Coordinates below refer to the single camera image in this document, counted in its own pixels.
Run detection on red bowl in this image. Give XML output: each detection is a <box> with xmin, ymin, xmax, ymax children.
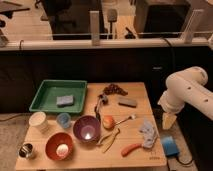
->
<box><xmin>45</xmin><ymin>132</ymin><xmax>73</xmax><ymax>161</ymax></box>

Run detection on black cable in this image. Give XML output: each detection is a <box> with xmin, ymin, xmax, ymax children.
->
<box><xmin>161</xmin><ymin>36</ymin><xmax>178</xmax><ymax>76</ymax></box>

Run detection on white paper cup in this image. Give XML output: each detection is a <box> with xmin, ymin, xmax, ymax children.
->
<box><xmin>29</xmin><ymin>111</ymin><xmax>48</xmax><ymax>132</ymax></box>

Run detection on wooden board table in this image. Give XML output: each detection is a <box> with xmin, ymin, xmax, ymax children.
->
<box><xmin>15</xmin><ymin>82</ymin><xmax>167</xmax><ymax>171</ymax></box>

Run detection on grey horizontal rail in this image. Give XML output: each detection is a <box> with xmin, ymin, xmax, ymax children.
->
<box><xmin>0</xmin><ymin>37</ymin><xmax>213</xmax><ymax>51</ymax></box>

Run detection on yellow tongs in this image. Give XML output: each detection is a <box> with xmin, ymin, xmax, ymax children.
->
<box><xmin>97</xmin><ymin>128</ymin><xmax>120</xmax><ymax>153</ymax></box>

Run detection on red apple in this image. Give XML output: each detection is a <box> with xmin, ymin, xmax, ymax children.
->
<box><xmin>102</xmin><ymin>115</ymin><xmax>115</xmax><ymax>130</ymax></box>

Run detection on small metal cup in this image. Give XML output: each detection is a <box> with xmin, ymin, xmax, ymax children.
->
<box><xmin>18</xmin><ymin>143</ymin><xmax>36</xmax><ymax>159</ymax></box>

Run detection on purple bowl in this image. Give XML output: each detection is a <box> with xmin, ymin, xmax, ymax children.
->
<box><xmin>73</xmin><ymin>115</ymin><xmax>101</xmax><ymax>142</ymax></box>

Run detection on blue box on floor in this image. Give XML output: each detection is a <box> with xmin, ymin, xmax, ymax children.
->
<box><xmin>161</xmin><ymin>136</ymin><xmax>179</xmax><ymax>157</ymax></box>

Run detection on grey rectangular block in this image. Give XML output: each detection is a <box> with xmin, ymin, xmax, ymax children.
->
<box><xmin>118</xmin><ymin>97</ymin><xmax>137</xmax><ymax>108</ymax></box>

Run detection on black handled tool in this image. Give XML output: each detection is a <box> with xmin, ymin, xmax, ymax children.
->
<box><xmin>94</xmin><ymin>94</ymin><xmax>108</xmax><ymax>121</ymax></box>

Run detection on light blue cloth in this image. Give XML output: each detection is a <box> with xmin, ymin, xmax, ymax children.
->
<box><xmin>139</xmin><ymin>120</ymin><xmax>158</xmax><ymax>149</ymax></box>

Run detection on green plastic tray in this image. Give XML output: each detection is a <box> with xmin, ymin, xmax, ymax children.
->
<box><xmin>29</xmin><ymin>80</ymin><xmax>87</xmax><ymax>115</ymax></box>

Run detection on orange carrot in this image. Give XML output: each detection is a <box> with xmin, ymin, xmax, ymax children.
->
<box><xmin>121</xmin><ymin>143</ymin><xmax>142</xmax><ymax>157</ymax></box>

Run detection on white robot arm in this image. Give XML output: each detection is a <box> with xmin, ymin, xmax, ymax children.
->
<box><xmin>158</xmin><ymin>66</ymin><xmax>213</xmax><ymax>130</ymax></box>

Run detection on small blue cup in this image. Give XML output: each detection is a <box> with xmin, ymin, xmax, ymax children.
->
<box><xmin>56</xmin><ymin>113</ymin><xmax>71</xmax><ymax>129</ymax></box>

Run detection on dark red grape bunch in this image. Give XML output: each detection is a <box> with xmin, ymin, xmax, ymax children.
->
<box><xmin>103</xmin><ymin>84</ymin><xmax>128</xmax><ymax>96</ymax></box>

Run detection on blue sponge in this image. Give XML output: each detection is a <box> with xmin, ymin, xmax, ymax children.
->
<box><xmin>56</xmin><ymin>95</ymin><xmax>74</xmax><ymax>106</ymax></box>

